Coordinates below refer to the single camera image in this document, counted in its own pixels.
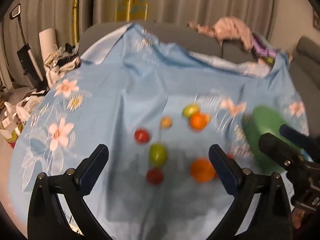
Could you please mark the red cherry tomato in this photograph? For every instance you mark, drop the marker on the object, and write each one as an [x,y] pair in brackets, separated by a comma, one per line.
[142,136]
[154,176]

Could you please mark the light blue floral cloth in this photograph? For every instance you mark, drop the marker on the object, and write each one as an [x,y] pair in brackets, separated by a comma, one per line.
[129,80]

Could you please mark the oval green fruit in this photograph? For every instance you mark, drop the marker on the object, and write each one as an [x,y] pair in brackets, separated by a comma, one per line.
[158,155]

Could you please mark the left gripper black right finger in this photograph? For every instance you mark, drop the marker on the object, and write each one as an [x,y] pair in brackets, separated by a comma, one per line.
[272,217]

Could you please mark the yellow patterned curtain panel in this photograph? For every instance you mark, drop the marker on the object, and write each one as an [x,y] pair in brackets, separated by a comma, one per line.
[131,10]

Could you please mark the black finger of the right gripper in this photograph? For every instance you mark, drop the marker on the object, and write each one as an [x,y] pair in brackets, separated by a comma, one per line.
[279,151]
[310,144]

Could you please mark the black upright vacuum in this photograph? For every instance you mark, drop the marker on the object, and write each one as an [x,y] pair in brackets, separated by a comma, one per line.
[25,55]

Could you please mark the round green fruit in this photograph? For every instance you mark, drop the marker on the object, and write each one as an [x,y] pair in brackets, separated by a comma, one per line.
[190,109]

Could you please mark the green plastic bowl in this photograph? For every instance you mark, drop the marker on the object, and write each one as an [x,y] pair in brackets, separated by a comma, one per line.
[262,127]

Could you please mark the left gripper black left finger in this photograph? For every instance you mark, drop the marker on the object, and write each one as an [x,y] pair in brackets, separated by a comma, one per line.
[46,219]

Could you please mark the small tan round fruit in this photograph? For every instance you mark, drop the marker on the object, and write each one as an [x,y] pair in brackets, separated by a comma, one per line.
[166,122]

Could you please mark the white paper roll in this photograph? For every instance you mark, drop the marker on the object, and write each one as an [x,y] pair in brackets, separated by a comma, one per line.
[47,39]

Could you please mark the purple folded cloth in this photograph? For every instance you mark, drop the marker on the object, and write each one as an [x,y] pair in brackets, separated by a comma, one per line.
[261,49]

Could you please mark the pink crumpled garment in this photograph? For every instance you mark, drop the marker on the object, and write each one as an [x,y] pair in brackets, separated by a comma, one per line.
[226,28]

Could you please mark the grey sofa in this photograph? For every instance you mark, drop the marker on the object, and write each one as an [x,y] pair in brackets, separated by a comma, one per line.
[304,67]

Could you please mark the pile of clutter bags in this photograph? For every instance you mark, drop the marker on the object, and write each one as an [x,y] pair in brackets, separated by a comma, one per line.
[61,61]

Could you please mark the orange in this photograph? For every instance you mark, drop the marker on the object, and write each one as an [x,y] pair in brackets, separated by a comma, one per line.
[202,170]
[199,121]

